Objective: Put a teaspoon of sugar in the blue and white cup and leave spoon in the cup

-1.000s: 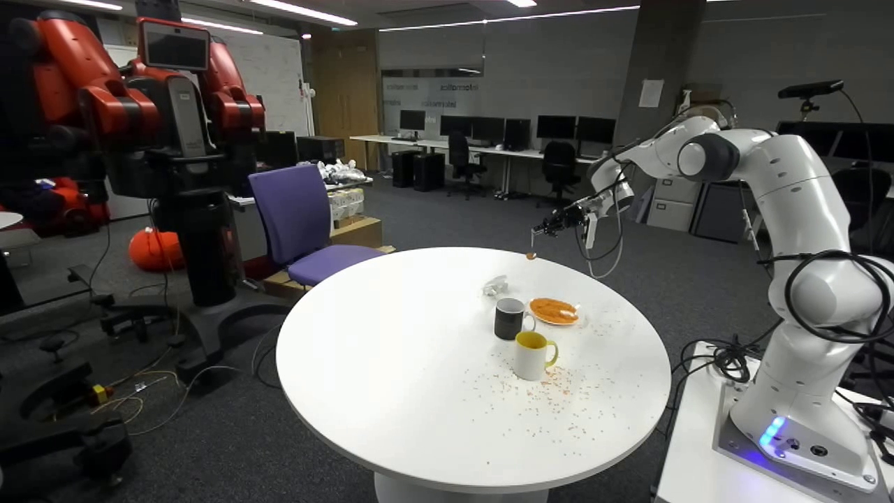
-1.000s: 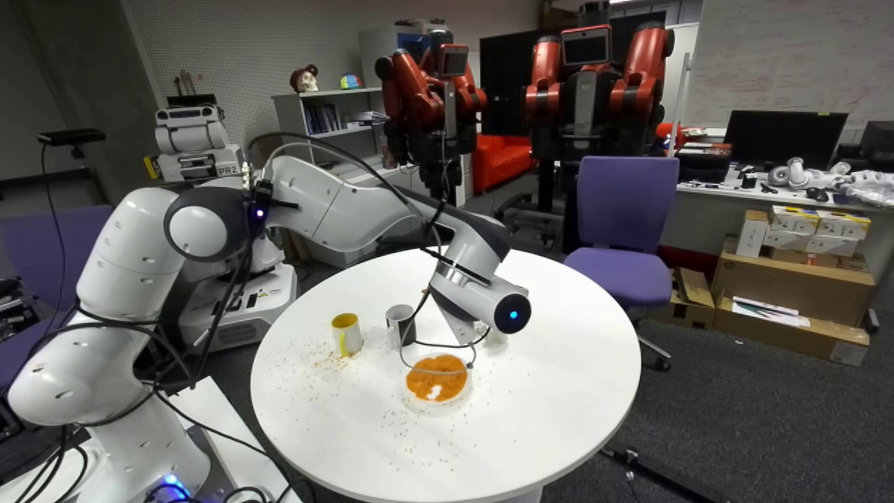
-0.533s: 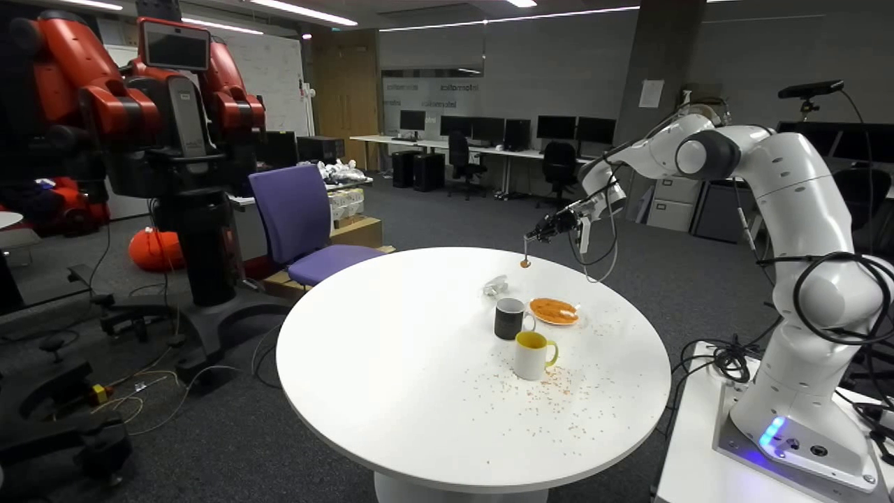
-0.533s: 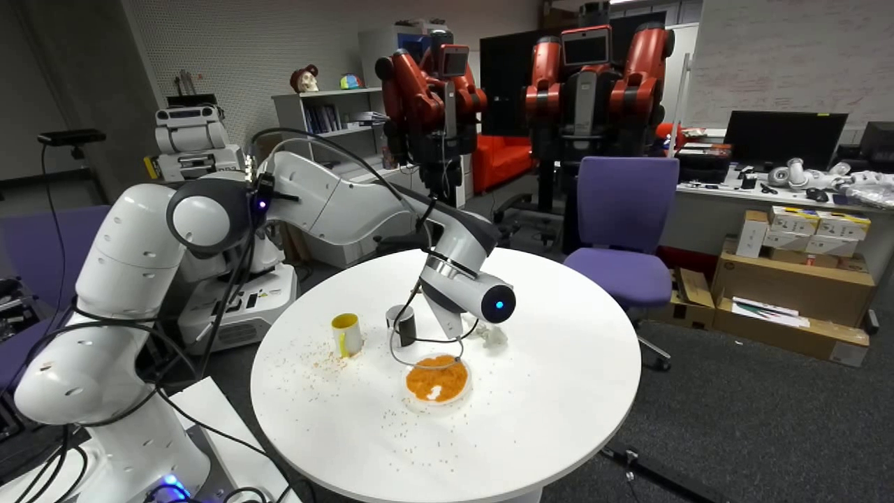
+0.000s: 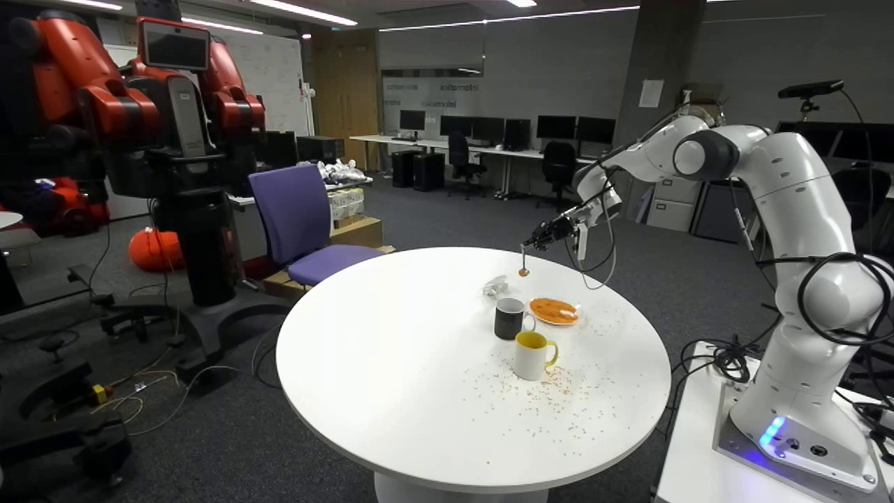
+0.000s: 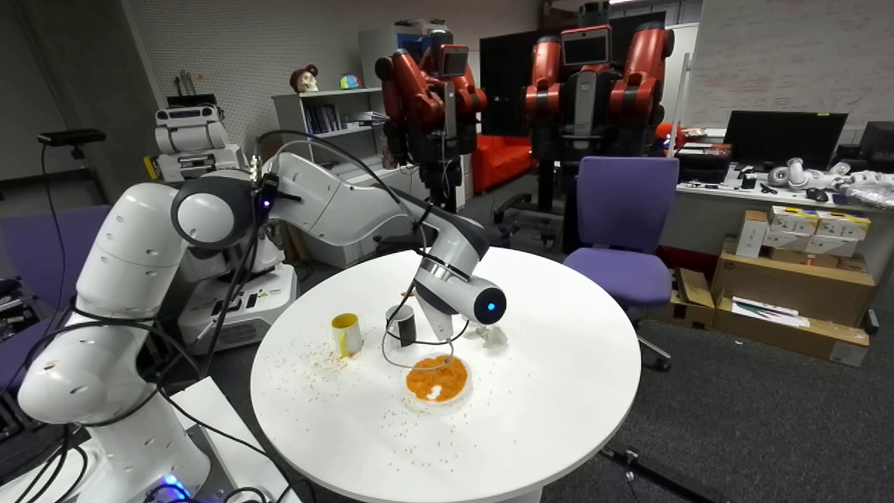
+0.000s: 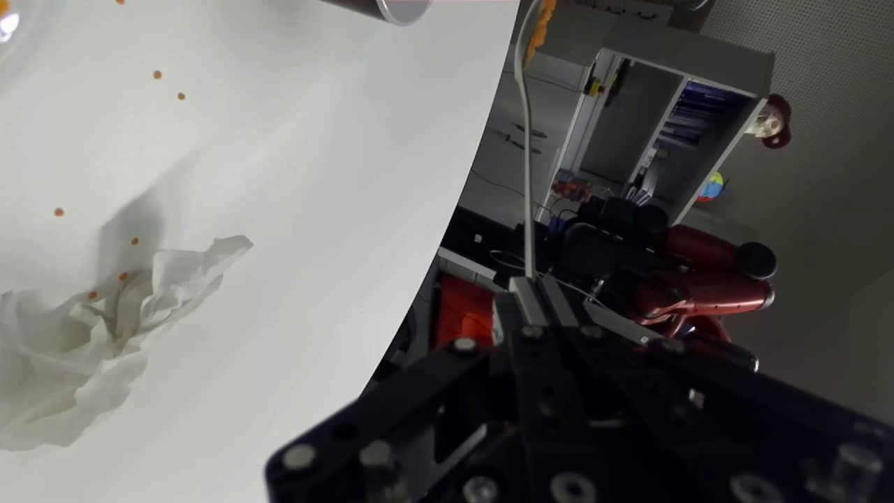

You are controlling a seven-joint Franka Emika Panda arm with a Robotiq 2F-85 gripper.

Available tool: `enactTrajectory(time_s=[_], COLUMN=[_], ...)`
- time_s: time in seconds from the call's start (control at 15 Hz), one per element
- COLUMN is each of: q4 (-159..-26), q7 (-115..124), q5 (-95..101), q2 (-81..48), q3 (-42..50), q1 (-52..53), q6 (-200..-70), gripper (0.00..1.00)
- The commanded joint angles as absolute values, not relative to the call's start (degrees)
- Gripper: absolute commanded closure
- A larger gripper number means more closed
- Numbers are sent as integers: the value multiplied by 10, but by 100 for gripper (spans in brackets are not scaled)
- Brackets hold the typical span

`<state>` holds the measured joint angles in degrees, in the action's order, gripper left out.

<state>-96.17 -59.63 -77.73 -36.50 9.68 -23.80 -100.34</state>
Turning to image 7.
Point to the crumpled white tissue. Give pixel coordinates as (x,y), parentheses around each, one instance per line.
(85,363)

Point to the small colourful ball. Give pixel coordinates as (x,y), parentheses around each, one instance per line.
(710,184)

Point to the doll head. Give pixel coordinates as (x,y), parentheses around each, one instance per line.
(775,119)

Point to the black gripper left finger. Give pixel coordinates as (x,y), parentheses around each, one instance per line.
(391,409)

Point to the metal teaspoon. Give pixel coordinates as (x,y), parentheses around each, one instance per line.
(528,184)

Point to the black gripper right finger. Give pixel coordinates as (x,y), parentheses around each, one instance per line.
(764,420)

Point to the red Baxter robot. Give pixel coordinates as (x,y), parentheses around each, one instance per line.
(715,295)

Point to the white open shelf unit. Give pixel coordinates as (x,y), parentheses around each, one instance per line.
(651,60)

